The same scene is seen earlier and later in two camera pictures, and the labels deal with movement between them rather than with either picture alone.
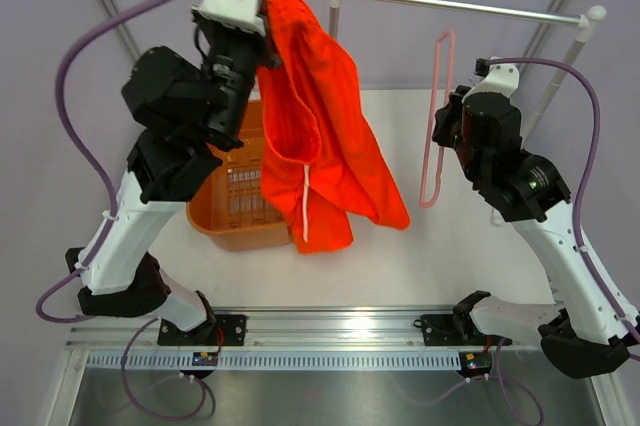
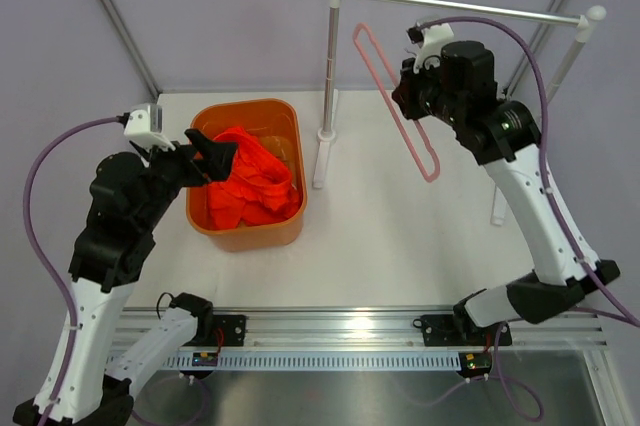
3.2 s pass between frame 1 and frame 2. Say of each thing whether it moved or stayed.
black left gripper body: moved
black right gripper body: moved
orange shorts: moved
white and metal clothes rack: stayed
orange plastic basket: stayed
